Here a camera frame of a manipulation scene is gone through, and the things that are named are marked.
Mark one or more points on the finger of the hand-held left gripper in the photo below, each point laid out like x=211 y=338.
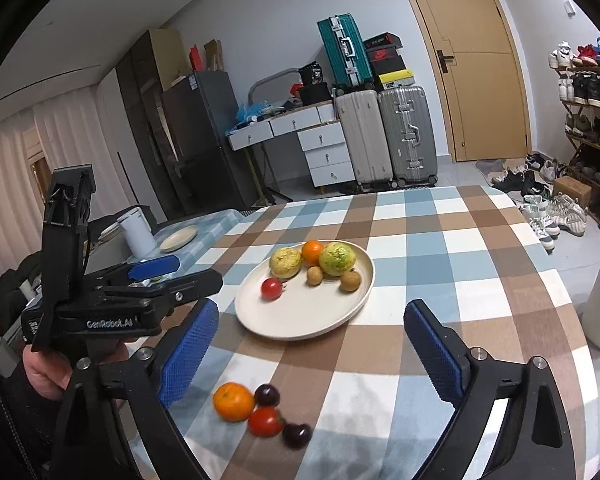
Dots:
x=155 y=266
x=195 y=285

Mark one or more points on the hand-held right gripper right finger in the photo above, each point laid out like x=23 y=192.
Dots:
x=436 y=355

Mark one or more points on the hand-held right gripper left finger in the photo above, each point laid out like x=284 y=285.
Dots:
x=187 y=355

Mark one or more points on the orange tangerine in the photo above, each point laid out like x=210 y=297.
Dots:
x=232 y=401
x=312 y=253

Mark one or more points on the red tomato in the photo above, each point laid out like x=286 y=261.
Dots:
x=265 y=421
x=271 y=289

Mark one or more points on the dark purple plum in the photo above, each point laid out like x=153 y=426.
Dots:
x=267 y=395
x=297 y=435

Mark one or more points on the yellow guava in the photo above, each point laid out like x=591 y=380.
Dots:
x=286 y=261

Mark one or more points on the large cream plate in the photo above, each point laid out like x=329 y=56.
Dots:
x=300 y=316

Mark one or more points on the small brown kiwi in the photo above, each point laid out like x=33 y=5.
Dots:
x=351 y=280
x=315 y=275

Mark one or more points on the green-yellow guava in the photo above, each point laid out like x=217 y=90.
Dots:
x=337 y=259

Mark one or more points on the person's left forearm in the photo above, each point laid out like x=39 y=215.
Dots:
x=5 y=435

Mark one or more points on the person's left hand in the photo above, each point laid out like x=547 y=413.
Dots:
x=42 y=374

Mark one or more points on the small cream plate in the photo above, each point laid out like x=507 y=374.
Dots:
x=179 y=239

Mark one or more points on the white kettle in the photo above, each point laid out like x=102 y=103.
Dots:
x=137 y=232

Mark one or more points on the white curtain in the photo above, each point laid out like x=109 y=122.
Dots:
x=10 y=160

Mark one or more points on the black tripod stand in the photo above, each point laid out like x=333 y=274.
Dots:
x=270 y=185

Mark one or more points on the grey refrigerator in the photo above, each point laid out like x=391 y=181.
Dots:
x=205 y=130

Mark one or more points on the dark wardrobe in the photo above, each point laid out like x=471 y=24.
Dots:
x=140 y=110

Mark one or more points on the blue plastic bag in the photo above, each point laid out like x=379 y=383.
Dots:
x=252 y=114

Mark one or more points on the white curved desk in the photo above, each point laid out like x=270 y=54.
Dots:
x=280 y=122

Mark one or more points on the white drawer cabinet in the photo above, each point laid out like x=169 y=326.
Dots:
x=327 y=155

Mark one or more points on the pile of loose shoes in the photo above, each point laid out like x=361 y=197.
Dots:
x=540 y=195

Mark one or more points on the grey doormat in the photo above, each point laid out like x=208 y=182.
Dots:
x=495 y=167

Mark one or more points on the large cardboard carton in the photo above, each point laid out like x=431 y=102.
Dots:
x=170 y=57

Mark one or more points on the red flat box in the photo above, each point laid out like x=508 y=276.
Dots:
x=196 y=59

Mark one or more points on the small cardboard box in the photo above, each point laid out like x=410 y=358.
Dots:
x=572 y=192

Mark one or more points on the brown flat cardboard box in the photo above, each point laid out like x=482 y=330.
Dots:
x=214 y=56

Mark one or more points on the silver suitcase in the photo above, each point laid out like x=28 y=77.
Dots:
x=409 y=135

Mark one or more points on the beige suitcase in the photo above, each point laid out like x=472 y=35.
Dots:
x=364 y=140

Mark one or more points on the black storage box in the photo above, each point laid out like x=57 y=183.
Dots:
x=315 y=95

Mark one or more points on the black printed bag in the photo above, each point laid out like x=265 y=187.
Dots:
x=311 y=75

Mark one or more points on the wooden shoe rack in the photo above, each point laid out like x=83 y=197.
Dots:
x=572 y=145

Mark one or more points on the tan wooden door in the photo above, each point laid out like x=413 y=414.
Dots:
x=475 y=85

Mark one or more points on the yellow and black shoebox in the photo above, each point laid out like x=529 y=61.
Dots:
x=396 y=80

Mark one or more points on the teal suitcase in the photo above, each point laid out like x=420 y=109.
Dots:
x=345 y=50

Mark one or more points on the plain black shoebox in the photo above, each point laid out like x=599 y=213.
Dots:
x=390 y=66

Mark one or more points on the red and black shoebox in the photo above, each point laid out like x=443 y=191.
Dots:
x=385 y=54

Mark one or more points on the rows of assorted sneakers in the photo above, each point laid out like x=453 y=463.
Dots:
x=590 y=90

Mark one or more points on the black shoebox with red stripe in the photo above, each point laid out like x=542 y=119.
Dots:
x=380 y=40

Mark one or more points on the grey arched frame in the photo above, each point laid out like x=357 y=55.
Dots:
x=267 y=80

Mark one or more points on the white light switch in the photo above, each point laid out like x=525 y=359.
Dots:
x=569 y=7

